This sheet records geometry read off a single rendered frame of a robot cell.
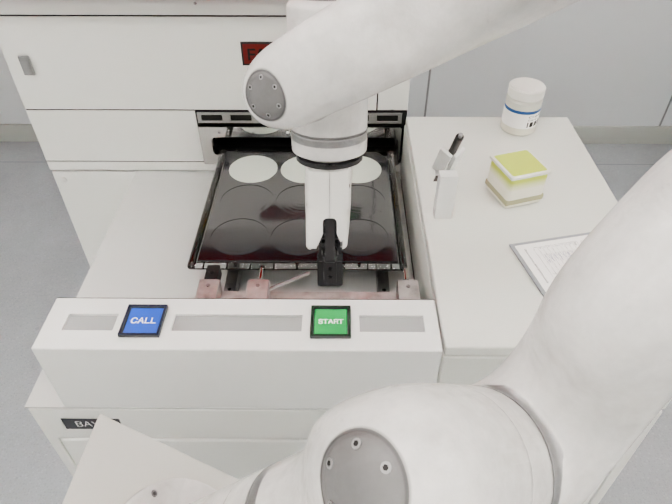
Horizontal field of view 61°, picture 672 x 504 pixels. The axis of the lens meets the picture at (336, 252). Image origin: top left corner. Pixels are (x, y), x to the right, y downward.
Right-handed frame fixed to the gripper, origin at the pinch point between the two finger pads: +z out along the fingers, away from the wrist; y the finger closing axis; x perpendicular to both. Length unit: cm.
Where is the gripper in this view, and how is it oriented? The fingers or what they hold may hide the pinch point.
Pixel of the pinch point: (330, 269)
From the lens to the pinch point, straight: 71.7
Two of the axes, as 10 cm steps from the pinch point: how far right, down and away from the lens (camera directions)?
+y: 0.1, 5.0, -8.6
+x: 10.0, -0.1, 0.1
